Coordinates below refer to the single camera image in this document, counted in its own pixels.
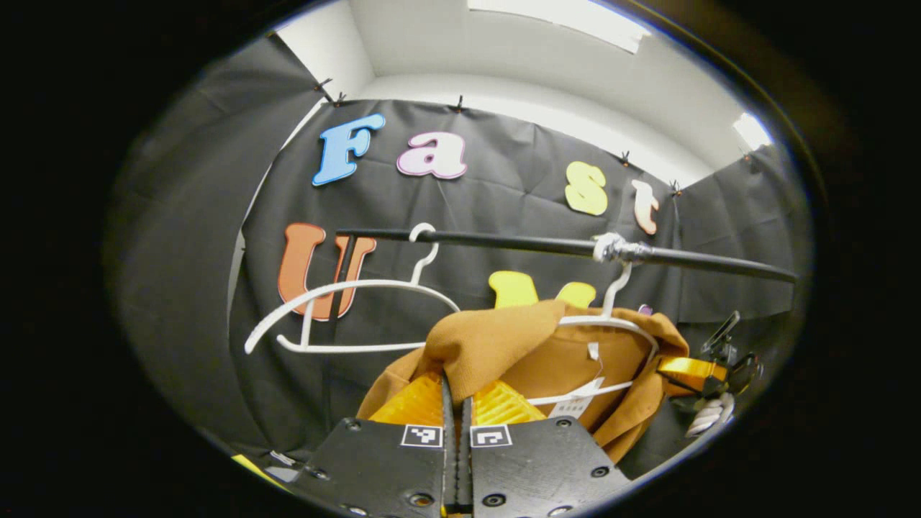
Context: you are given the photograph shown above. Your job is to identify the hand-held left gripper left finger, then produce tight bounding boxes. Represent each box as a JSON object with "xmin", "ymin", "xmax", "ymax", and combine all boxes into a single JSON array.
[{"xmin": 288, "ymin": 371, "xmax": 458, "ymax": 518}]

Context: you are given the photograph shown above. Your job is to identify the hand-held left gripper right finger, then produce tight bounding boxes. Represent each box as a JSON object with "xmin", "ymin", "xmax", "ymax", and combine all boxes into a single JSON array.
[{"xmin": 458, "ymin": 379, "xmax": 634, "ymax": 518}]

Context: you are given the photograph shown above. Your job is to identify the white plastic hanger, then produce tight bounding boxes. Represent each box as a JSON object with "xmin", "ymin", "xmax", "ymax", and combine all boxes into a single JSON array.
[
  {"xmin": 245, "ymin": 223, "xmax": 461, "ymax": 355},
  {"xmin": 527, "ymin": 232, "xmax": 661, "ymax": 406}
]

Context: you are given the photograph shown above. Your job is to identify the brown jacket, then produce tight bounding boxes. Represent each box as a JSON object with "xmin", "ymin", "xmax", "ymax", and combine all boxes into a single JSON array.
[{"xmin": 356, "ymin": 300, "xmax": 690, "ymax": 465}]

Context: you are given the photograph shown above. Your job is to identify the small ceiling light panel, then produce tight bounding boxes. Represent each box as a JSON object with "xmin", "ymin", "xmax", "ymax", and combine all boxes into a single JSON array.
[{"xmin": 732, "ymin": 112, "xmax": 774, "ymax": 152}]

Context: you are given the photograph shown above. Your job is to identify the large ceiling light panel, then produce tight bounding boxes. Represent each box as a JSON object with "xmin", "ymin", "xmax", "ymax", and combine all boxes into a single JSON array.
[{"xmin": 468, "ymin": 0, "xmax": 652, "ymax": 55}]

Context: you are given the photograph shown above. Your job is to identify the black clothes rail stand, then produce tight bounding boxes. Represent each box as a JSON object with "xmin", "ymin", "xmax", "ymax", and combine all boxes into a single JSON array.
[{"xmin": 327, "ymin": 228, "xmax": 798, "ymax": 321}]

